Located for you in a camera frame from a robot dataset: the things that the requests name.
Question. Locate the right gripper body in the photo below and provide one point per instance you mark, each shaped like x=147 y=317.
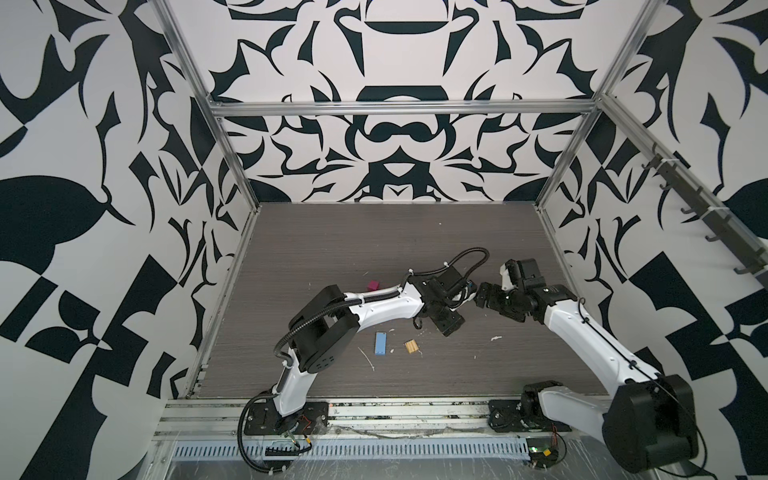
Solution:
x=506 y=302

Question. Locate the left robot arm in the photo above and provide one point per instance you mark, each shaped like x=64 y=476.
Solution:
x=323 y=329

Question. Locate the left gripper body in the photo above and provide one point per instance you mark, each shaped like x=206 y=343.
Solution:
x=449 y=321

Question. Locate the white slotted cable duct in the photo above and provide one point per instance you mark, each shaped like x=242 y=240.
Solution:
x=512 y=448

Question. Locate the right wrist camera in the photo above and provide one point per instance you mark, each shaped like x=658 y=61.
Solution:
x=508 y=281

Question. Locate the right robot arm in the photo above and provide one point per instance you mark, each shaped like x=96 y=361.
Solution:
x=647 y=420

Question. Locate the green circuit board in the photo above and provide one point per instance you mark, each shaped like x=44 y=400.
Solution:
x=545 y=454

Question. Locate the black wall hook rack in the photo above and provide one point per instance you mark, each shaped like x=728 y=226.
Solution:
x=701 y=204

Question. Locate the light blue block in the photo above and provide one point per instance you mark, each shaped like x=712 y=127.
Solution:
x=380 y=345

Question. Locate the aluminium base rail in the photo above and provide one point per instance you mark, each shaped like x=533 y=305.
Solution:
x=216 y=418

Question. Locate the small natural wood block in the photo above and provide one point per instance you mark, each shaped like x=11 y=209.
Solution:
x=411 y=346

